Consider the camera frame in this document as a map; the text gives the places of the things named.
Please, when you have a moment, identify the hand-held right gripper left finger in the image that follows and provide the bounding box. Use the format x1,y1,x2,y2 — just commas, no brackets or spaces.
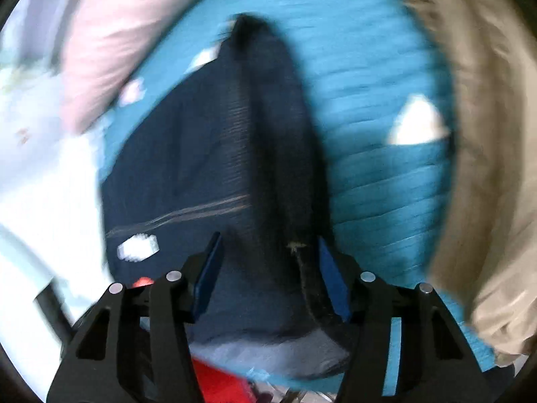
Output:
46,232,224,403

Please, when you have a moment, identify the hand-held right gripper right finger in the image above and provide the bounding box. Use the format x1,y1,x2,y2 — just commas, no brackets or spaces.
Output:
318,235,491,403

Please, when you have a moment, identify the dark blue denim jacket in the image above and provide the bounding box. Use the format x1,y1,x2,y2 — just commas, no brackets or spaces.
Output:
98,13,361,383

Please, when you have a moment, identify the teal quilted blanket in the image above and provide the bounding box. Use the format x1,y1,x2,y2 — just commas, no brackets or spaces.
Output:
101,0,498,393

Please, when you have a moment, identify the red cloth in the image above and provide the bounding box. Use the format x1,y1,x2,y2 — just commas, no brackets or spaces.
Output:
134,276,254,403

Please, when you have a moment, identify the black metal bar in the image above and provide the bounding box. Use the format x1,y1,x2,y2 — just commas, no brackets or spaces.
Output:
33,283,74,347

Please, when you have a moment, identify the beige garment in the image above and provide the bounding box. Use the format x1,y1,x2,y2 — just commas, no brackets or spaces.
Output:
403,0,537,366

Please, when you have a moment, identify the white bed sheet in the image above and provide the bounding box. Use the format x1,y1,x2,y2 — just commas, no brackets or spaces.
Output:
0,0,116,391

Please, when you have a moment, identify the pink embroidered pillow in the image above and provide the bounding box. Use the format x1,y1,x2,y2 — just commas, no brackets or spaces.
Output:
59,0,227,133

